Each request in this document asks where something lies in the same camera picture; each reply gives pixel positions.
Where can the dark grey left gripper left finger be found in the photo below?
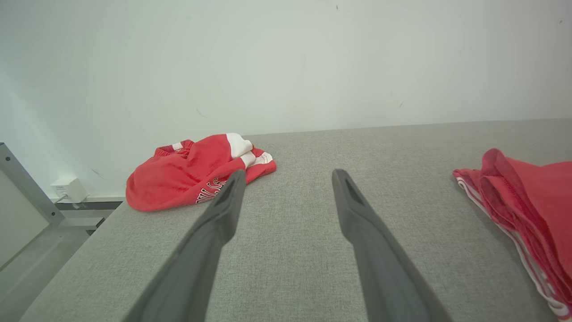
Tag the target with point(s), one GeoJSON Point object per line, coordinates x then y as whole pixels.
{"type": "Point", "coordinates": [201, 259]}

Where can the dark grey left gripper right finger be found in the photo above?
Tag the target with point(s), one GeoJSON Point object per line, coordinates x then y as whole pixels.
{"type": "Point", "coordinates": [380, 264]}

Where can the red Bulls print shorts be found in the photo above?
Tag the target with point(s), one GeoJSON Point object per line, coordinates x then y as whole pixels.
{"type": "Point", "coordinates": [178, 179]}

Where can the red jersey with white trim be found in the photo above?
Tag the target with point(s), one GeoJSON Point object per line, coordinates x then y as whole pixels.
{"type": "Point", "coordinates": [536, 201]}

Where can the white power adapter box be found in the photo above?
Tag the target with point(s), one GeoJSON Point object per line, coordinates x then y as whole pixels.
{"type": "Point", "coordinates": [69, 190]}

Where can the grey metal frame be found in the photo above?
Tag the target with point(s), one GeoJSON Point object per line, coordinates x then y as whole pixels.
{"type": "Point", "coordinates": [27, 188]}

